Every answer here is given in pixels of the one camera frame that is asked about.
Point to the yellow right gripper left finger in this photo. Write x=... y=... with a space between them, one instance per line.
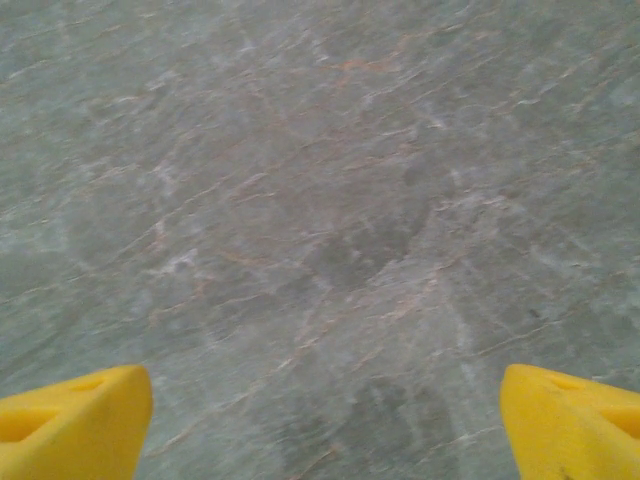
x=85 y=435

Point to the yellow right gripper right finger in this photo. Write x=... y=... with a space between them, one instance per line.
x=565 y=435

